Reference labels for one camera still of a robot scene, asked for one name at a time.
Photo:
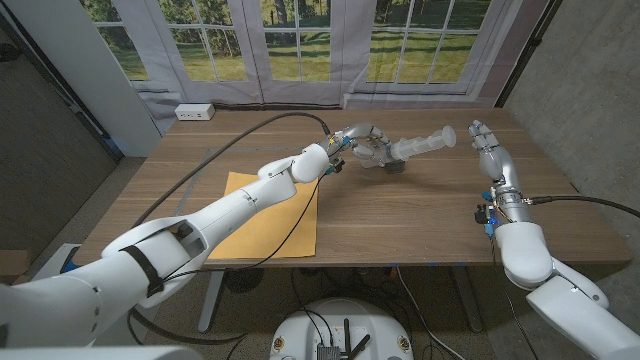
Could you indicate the grey electronics module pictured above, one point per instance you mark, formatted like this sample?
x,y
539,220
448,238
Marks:
x,y
327,352

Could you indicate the printed window backdrop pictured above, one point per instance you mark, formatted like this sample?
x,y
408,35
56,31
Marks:
x,y
345,60

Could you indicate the grey table leg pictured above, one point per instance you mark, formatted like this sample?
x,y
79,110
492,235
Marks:
x,y
467,300

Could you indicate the black round fan base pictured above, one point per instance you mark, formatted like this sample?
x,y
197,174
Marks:
x,y
243,280

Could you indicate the brown cardboard box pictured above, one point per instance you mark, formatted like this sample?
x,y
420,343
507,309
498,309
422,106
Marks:
x,y
12,267

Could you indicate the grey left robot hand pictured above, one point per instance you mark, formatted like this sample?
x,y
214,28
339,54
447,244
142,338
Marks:
x,y
362,132

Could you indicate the clear plastic syringe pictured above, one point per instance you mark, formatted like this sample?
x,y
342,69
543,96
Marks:
x,y
425,142

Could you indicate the black backdrop stand pole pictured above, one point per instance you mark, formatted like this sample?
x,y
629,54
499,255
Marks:
x,y
530,50

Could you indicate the small dark grey box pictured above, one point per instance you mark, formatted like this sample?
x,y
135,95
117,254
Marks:
x,y
395,169

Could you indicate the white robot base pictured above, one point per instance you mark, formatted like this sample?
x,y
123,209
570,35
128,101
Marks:
x,y
310,330

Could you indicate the upright black antenna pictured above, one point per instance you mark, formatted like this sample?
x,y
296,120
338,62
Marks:
x,y
346,335

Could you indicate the white power strip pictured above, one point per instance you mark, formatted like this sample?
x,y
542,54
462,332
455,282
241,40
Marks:
x,y
194,111

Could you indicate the yellow manila envelope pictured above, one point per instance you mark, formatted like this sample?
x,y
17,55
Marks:
x,y
280,230

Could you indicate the white upright panel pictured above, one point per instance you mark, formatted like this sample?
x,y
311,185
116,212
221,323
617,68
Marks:
x,y
90,75

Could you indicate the slanted black antenna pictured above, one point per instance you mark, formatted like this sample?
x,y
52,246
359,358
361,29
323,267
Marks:
x,y
361,345

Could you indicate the white table leg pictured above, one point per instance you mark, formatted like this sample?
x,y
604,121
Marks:
x,y
212,300

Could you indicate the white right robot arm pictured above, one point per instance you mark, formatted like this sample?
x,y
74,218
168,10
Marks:
x,y
525,250

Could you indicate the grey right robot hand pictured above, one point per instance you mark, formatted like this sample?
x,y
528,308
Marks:
x,y
497,162

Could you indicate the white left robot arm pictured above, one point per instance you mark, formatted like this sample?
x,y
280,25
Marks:
x,y
225,215

